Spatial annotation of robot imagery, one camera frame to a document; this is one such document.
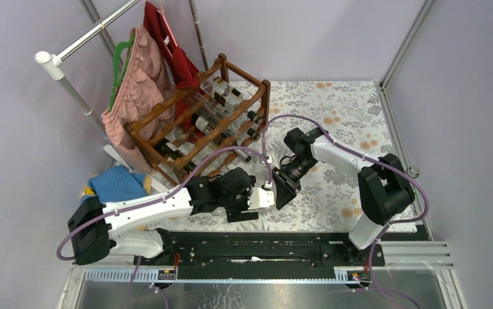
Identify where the green clothes hanger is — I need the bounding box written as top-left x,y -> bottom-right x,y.
106,33 -> 135,113

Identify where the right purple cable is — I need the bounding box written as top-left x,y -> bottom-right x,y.
260,114 -> 430,309

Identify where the clear bottle black cap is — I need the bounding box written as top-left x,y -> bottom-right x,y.
200,77 -> 245,113
214,104 -> 263,142

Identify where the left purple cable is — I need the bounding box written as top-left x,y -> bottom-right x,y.
55,146 -> 275,262

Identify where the white slotted cable duct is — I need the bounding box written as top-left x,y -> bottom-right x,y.
84,264 -> 372,285

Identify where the silver clothes rail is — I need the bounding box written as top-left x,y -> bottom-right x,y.
34,1 -> 142,141

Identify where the purple cable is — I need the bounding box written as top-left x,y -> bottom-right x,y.
55,146 -> 275,262
260,114 -> 430,309

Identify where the blue cloth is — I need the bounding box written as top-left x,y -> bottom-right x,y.
86,165 -> 134,203

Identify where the floral tablecloth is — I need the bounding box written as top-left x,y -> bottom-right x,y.
146,80 -> 418,233

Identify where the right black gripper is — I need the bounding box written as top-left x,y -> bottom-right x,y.
270,156 -> 318,211

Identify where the red hanging garment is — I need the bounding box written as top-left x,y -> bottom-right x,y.
143,2 -> 218,129

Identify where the clear bottle black cap front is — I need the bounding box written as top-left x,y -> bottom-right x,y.
214,104 -> 263,142

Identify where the green wine bottle silver neck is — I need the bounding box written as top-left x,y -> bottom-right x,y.
191,113 -> 252,163

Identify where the brown wooden wine rack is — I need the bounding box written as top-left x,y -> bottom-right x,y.
125,53 -> 271,186

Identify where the green wine bottle brown label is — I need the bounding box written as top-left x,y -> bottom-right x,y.
153,138 -> 197,176

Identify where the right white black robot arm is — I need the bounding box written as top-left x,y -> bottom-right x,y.
273,128 -> 415,265

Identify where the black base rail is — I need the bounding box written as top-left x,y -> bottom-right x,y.
133,231 -> 369,272

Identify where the clear round bottle back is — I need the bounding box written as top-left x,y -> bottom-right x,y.
186,93 -> 224,135

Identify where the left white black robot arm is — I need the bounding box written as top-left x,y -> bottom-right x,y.
68,167 -> 275,265

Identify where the clear bottle dark label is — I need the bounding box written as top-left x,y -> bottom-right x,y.
405,166 -> 420,179

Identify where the yellow cloth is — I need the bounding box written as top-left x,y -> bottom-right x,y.
80,174 -> 153,233

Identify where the pink hanging garment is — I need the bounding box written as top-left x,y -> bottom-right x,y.
102,26 -> 174,173

